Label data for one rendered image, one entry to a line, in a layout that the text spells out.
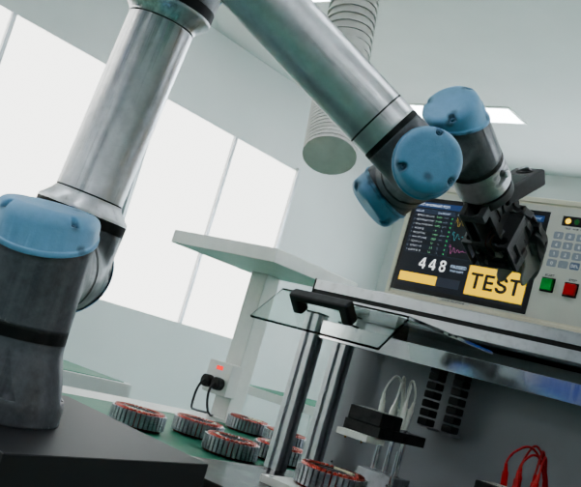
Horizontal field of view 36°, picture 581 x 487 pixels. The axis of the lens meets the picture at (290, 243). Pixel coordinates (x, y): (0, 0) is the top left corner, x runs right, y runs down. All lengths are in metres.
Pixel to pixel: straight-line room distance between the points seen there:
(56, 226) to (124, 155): 0.19
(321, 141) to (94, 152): 1.56
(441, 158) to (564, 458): 0.69
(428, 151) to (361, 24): 1.96
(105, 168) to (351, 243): 7.78
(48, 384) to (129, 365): 6.08
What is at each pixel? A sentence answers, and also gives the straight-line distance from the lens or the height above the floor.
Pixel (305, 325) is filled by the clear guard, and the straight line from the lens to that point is 1.30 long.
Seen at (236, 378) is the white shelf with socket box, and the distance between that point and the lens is 2.45.
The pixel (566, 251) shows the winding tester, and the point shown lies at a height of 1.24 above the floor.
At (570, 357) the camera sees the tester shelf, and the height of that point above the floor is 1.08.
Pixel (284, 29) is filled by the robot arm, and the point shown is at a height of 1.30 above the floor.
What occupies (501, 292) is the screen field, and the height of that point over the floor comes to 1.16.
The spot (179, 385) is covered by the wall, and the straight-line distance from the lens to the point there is 7.45.
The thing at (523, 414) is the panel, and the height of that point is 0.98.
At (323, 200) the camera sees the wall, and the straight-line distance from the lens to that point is 8.40.
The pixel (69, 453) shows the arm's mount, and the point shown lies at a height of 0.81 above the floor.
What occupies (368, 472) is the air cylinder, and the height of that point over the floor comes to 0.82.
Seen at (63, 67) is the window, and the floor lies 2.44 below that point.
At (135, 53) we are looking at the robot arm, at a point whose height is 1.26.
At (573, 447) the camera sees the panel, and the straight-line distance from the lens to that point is 1.51.
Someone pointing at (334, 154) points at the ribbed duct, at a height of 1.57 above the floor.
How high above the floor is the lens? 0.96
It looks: 7 degrees up
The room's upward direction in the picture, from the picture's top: 16 degrees clockwise
